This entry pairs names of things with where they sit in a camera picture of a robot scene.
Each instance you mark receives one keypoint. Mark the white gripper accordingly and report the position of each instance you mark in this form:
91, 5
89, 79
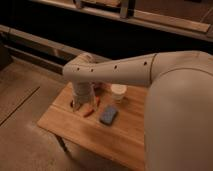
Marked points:
83, 93

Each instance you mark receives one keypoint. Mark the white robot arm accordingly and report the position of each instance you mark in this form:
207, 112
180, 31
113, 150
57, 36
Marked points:
178, 115

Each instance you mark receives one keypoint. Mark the orange chili pepper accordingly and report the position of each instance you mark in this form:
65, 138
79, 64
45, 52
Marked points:
89, 109

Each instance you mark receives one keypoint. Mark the white cup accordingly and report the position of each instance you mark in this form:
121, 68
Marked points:
118, 91

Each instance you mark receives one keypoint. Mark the blue sponge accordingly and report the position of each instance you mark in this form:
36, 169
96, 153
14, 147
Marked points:
108, 115

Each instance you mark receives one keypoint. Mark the wooden table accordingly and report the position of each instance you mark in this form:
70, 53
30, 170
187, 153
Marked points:
122, 142

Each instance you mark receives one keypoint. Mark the metal window rail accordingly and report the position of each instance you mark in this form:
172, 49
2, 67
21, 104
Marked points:
184, 27

